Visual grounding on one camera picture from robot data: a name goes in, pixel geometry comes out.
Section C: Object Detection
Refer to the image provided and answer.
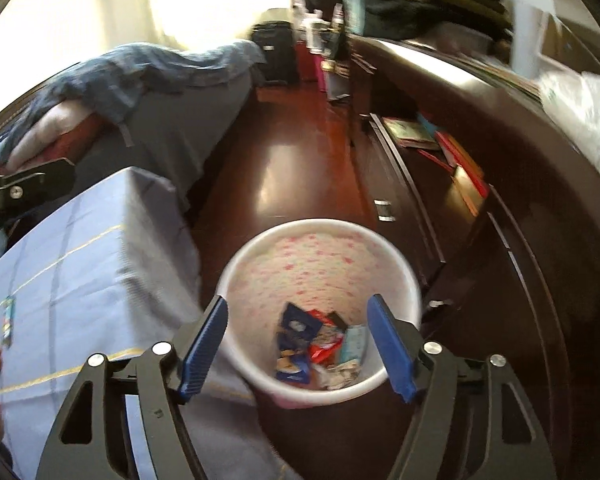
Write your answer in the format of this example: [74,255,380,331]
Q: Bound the white pink-speckled waste bin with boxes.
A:
[216,217,423,407]

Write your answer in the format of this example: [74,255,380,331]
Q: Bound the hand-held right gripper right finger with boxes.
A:
[366,294,558,480]

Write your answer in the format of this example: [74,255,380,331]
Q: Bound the light blue bag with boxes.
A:
[342,0,369,36]

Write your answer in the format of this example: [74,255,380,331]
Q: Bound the dark wooden dresser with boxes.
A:
[347,35,600,480]

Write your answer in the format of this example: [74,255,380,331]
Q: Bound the bed with grey sheet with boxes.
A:
[0,40,268,216]

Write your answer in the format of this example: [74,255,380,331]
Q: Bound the white and pink storage boxes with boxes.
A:
[300,15,351,98]

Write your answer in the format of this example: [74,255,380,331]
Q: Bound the row of books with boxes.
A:
[382,114,491,217]

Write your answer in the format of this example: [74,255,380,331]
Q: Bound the black suitcase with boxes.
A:
[250,21,299,86]

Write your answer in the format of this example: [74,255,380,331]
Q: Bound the white plastic bag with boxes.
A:
[537,70,600,186]

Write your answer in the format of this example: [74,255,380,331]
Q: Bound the small colourful candy wrapper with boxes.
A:
[2,296,18,346]

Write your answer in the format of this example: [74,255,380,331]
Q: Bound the blue foil wrapper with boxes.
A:
[275,302,321,386]

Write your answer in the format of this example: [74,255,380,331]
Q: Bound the folded grey and red quilt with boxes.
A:
[10,102,108,171]

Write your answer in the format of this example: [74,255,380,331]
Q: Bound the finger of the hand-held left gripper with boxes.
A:
[0,157,76,221]

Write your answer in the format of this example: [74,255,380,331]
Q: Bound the blue blanket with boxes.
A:
[0,40,268,171]

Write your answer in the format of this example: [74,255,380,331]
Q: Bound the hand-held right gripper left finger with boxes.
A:
[34,295,229,480]

